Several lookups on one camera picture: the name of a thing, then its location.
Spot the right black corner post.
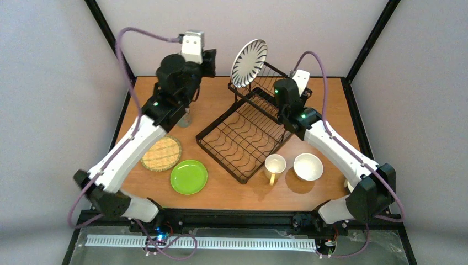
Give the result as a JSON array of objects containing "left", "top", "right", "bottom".
[{"left": 346, "top": 0, "right": 400, "bottom": 84}]

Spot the left black corner post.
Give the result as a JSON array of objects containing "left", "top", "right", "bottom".
[{"left": 84, "top": 0, "right": 136, "bottom": 84}]

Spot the black aluminium base frame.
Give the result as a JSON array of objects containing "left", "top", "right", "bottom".
[{"left": 69, "top": 206, "right": 418, "bottom": 265}]

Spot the woven bamboo tray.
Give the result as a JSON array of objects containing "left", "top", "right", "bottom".
[{"left": 141, "top": 135, "right": 182, "bottom": 172}]

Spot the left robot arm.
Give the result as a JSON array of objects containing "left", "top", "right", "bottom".
[{"left": 73, "top": 49, "right": 216, "bottom": 222}]

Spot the black wire dish rack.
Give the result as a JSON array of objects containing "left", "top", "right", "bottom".
[{"left": 195, "top": 62, "right": 292, "bottom": 184}]

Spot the white bowl with dark base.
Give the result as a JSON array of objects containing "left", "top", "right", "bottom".
[{"left": 345, "top": 181, "right": 354, "bottom": 193}]

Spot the black corner post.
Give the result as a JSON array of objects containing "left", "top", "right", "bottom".
[
  {"left": 84, "top": 0, "right": 136, "bottom": 84},
  {"left": 346, "top": 0, "right": 400, "bottom": 84}
]

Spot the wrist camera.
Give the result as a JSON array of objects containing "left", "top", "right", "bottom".
[
  {"left": 290, "top": 70, "right": 310, "bottom": 96},
  {"left": 181, "top": 30, "right": 204, "bottom": 65}
]

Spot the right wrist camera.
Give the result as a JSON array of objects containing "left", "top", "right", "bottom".
[{"left": 290, "top": 70, "right": 310, "bottom": 96}]

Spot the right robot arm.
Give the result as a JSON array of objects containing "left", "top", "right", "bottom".
[{"left": 273, "top": 78, "right": 396, "bottom": 224}]

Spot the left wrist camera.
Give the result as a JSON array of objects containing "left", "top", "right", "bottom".
[{"left": 181, "top": 30, "right": 204, "bottom": 65}]

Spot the tall seashell mug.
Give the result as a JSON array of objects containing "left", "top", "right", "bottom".
[{"left": 177, "top": 108, "right": 192, "bottom": 128}]

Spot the blue striped white plate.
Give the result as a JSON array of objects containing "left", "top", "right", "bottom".
[{"left": 230, "top": 39, "right": 268, "bottom": 88}]

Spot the green plate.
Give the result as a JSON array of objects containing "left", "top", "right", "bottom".
[{"left": 170, "top": 160, "right": 208, "bottom": 195}]

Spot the yellow handled white mug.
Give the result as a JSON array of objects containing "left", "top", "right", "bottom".
[{"left": 263, "top": 154, "right": 287, "bottom": 186}]

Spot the white slotted cable duct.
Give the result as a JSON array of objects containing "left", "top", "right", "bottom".
[{"left": 84, "top": 235, "right": 316, "bottom": 252}]

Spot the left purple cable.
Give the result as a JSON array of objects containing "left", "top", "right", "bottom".
[{"left": 67, "top": 26, "right": 198, "bottom": 261}]

